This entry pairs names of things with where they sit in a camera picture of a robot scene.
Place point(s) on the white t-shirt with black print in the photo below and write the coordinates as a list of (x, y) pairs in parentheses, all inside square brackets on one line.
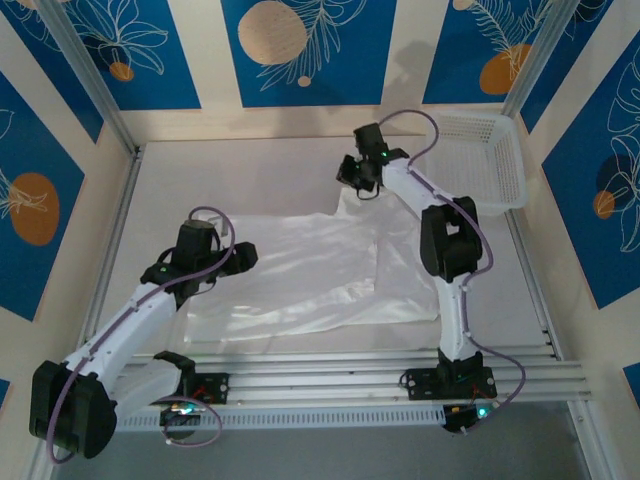
[(310, 270)]

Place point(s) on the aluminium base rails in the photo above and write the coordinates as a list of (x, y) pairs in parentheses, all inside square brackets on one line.
[(310, 375)]

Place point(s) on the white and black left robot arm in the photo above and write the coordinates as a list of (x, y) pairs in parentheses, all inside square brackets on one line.
[(130, 320)]

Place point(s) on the black right controller board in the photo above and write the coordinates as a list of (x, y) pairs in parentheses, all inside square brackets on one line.
[(462, 417)]

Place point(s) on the black controller board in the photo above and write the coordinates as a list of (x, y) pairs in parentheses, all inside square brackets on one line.
[(180, 417), (462, 417)]

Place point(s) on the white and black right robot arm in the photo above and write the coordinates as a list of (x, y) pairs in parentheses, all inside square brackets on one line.
[(455, 320)]

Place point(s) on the aluminium side rail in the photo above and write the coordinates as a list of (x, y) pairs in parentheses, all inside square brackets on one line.
[(112, 240), (530, 280)]

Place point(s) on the aluminium frame post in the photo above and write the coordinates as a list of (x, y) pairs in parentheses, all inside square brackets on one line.
[(542, 55), (85, 65)]

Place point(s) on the black left controller board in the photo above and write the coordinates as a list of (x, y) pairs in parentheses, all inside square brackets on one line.
[(180, 417)]

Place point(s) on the white perforated plastic basket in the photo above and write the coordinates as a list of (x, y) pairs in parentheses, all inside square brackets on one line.
[(500, 165)]

